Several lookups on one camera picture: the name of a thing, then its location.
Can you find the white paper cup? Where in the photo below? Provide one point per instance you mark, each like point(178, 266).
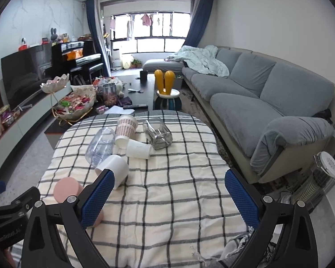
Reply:
point(138, 149)

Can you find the clear plastic cup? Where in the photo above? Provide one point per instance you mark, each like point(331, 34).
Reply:
point(100, 145)

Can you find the purple pouch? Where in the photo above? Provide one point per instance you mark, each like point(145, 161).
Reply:
point(124, 101)

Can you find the pink cup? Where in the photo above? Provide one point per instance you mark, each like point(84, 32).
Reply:
point(68, 188)

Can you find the white plastic cup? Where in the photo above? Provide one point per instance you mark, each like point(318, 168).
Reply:
point(116, 167)

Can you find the grey sofa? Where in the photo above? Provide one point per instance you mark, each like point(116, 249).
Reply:
point(240, 109)

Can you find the black piano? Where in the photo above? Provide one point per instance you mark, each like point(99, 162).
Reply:
point(61, 58)

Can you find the stool with yellow rabbit ears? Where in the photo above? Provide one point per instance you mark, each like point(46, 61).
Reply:
point(167, 95)

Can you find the red white figurine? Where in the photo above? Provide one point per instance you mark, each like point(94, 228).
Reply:
point(23, 44)

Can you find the electric heater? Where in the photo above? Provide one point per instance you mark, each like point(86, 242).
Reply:
point(318, 181)

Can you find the clear jar of nuts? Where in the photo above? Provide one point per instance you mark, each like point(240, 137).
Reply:
point(109, 96)

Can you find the light green blanket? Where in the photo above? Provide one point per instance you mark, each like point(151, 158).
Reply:
point(203, 58)

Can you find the white hanging garment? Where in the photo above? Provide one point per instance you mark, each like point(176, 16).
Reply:
point(130, 30)

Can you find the clear square glass cup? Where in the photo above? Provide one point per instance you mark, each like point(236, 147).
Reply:
point(159, 138)

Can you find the black object on sofa arm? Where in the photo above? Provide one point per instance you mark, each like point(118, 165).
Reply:
point(323, 115)

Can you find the black mug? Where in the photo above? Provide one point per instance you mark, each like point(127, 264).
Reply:
point(143, 76)

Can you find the two-tier shell snack tray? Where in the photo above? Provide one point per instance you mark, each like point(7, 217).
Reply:
point(72, 103)

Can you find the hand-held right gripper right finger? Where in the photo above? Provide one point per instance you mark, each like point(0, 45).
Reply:
point(241, 198)

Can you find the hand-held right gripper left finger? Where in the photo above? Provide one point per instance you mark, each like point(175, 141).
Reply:
point(98, 198)

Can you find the pink hanging garment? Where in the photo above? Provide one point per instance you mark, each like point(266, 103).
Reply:
point(146, 19)

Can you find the black piano bench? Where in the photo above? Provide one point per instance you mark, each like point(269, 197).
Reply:
point(96, 68)

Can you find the black remote control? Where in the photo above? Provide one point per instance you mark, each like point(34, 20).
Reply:
point(135, 106)

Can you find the grey television cabinet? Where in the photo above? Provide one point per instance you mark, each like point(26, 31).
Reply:
point(22, 128)

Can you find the white air purifier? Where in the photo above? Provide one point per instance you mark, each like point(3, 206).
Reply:
point(116, 59)

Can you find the white paper sheets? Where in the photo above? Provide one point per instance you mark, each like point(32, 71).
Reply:
point(118, 110)

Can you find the potted plant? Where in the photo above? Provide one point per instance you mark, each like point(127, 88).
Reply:
point(136, 63)

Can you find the patterned paper cup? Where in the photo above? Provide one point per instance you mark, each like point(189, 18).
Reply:
point(125, 127)

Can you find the row of snack packets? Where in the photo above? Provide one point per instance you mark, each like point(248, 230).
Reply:
point(2, 120)

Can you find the black coffee table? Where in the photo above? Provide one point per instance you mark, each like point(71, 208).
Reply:
point(141, 92)

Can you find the checkered white tablecloth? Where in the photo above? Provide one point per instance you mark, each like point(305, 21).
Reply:
point(170, 173)

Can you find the black television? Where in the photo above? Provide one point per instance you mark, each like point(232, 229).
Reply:
point(25, 75)

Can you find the grey bunny toy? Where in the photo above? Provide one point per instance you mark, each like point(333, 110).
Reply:
point(54, 36)

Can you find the blue grey curtain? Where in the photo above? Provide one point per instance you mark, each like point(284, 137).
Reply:
point(95, 33)
point(199, 19)

